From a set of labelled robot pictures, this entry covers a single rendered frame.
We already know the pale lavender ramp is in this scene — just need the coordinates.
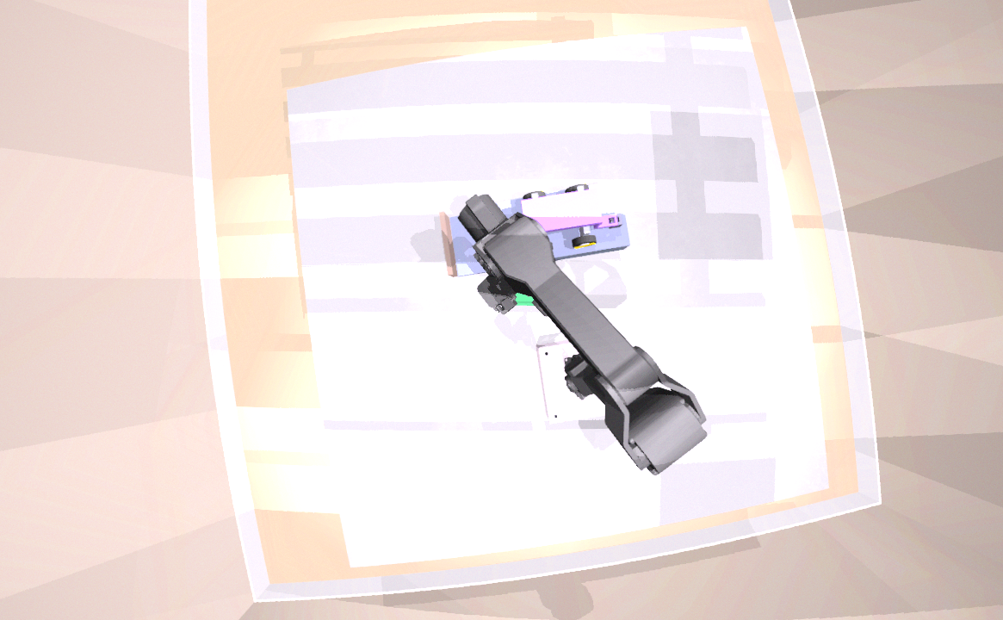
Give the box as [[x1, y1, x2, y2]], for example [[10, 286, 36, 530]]
[[439, 180, 630, 277]]

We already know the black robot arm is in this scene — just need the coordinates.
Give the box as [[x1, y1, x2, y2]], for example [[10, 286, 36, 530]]
[[457, 194, 708, 476]]

